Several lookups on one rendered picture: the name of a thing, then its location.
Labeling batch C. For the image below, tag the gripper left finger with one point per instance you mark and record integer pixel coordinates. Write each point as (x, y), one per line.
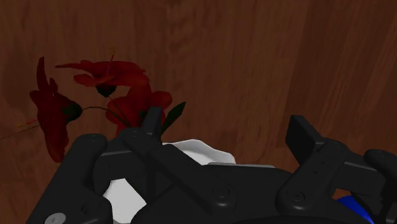
(145, 161)

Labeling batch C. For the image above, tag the blue round object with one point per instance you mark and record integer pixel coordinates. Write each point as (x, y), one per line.
(356, 208)

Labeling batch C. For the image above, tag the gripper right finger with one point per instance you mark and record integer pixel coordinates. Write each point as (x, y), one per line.
(322, 161)

